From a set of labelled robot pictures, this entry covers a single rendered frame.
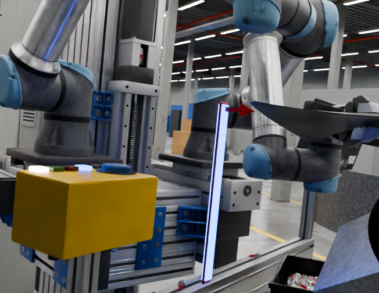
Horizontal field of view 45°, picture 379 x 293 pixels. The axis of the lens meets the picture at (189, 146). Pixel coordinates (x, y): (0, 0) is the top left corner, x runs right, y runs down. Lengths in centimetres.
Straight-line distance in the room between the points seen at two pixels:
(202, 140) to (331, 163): 52
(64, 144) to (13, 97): 18
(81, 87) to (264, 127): 47
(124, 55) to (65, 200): 93
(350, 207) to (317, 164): 193
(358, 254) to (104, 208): 35
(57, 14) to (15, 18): 124
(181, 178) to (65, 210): 100
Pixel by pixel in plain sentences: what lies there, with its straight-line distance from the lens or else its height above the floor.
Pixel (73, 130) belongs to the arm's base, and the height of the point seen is 110.
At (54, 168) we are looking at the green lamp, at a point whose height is 108.
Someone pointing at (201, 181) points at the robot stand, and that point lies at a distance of 143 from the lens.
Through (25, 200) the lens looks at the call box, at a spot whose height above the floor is 104.
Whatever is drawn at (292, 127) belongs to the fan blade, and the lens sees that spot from 83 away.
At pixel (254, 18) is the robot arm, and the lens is 74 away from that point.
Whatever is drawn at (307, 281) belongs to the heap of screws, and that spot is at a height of 85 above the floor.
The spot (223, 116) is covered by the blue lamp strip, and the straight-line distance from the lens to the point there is 83.
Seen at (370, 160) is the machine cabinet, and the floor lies 72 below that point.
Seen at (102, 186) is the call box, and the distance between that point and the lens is 56.
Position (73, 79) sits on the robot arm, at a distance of 118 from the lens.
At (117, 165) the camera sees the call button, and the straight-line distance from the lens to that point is 63.
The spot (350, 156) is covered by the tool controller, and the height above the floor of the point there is 109.
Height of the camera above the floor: 115
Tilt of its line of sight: 3 degrees down
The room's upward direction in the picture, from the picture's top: 6 degrees clockwise
